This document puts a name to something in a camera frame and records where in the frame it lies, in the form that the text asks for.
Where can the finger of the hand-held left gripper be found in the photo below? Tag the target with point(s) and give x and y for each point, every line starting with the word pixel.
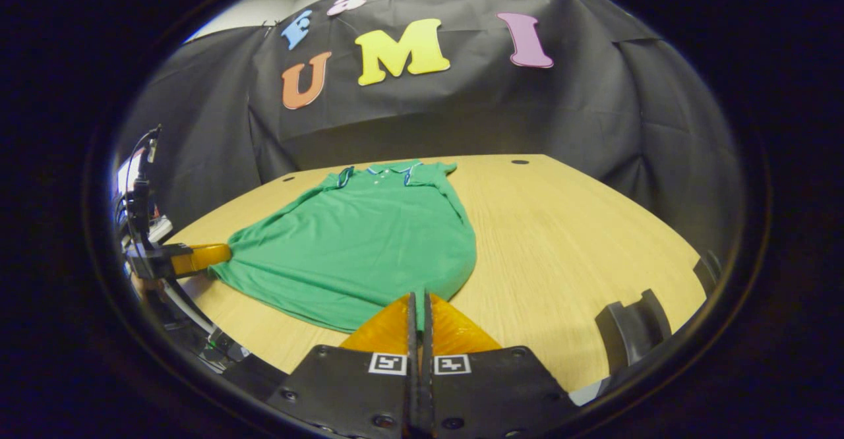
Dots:
pixel 204 258

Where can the green T-shirt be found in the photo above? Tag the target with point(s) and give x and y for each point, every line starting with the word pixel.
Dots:
pixel 369 241

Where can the black backdrop cloth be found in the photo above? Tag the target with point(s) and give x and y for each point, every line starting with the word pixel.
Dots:
pixel 461 109

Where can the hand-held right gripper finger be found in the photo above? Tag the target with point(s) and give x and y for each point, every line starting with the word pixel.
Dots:
pixel 427 340
pixel 413 340

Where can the computer monitor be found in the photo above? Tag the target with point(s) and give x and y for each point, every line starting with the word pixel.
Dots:
pixel 125 178

